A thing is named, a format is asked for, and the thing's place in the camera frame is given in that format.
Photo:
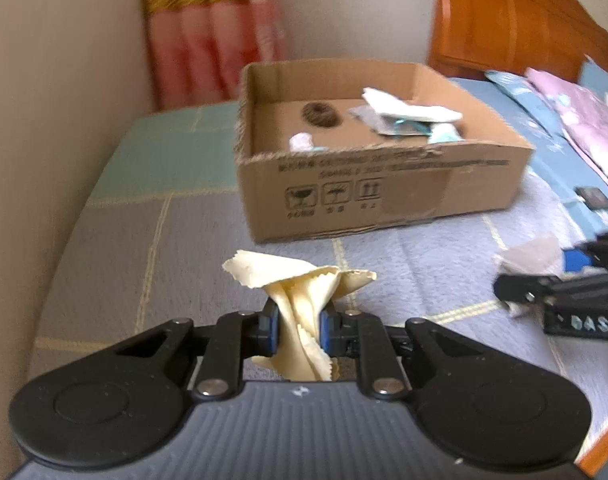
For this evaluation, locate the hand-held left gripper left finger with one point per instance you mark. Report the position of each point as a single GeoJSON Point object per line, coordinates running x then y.
{"type": "Point", "coordinates": [273, 329]}

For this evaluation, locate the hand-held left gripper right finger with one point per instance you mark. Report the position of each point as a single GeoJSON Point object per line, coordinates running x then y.
{"type": "Point", "coordinates": [327, 331]}

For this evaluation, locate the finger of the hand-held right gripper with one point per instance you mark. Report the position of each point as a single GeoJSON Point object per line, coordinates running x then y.
{"type": "Point", "coordinates": [591, 255]}
{"type": "Point", "coordinates": [524, 287]}

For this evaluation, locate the pinkish grey cloth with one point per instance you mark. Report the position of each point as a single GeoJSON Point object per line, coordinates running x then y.
{"type": "Point", "coordinates": [531, 257]}

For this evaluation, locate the beige cloth with zigzag edge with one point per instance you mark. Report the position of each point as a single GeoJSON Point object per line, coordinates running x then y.
{"type": "Point", "coordinates": [304, 290]}

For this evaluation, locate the cardboard box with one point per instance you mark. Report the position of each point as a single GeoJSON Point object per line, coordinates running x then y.
{"type": "Point", "coordinates": [384, 185]}

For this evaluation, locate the small black device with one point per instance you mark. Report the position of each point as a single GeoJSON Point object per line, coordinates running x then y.
{"type": "Point", "coordinates": [593, 198]}

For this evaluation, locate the blue floral bed sheet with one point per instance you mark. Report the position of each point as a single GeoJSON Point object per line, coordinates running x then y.
{"type": "Point", "coordinates": [544, 160]}

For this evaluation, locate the purple floral pillow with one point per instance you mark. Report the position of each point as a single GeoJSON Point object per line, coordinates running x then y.
{"type": "Point", "coordinates": [584, 120]}

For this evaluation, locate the plain blue pillow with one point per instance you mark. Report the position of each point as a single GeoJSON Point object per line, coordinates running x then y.
{"type": "Point", "coordinates": [601, 85]}

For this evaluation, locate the blue floral pillow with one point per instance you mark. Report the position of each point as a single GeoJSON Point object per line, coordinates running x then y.
{"type": "Point", "coordinates": [521, 95]}

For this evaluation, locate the white oblong pad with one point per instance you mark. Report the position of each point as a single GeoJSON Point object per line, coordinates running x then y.
{"type": "Point", "coordinates": [301, 142]}

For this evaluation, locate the white crumpled cloth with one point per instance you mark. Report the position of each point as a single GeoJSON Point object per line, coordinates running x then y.
{"type": "Point", "coordinates": [409, 107]}

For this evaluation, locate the grey mesh pouch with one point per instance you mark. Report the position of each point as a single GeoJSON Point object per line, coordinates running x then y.
{"type": "Point", "coordinates": [368, 119]}

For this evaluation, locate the brown hair scrunchie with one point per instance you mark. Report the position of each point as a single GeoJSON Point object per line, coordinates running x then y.
{"type": "Point", "coordinates": [321, 115]}

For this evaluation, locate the wooden bed headboard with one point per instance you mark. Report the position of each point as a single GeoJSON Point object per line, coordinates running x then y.
{"type": "Point", "coordinates": [509, 15]}

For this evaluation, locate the pink floral curtain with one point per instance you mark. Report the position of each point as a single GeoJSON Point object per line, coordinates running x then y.
{"type": "Point", "coordinates": [208, 35]}

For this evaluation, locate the wooden bed side rail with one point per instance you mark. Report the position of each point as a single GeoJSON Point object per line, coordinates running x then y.
{"type": "Point", "coordinates": [606, 452]}

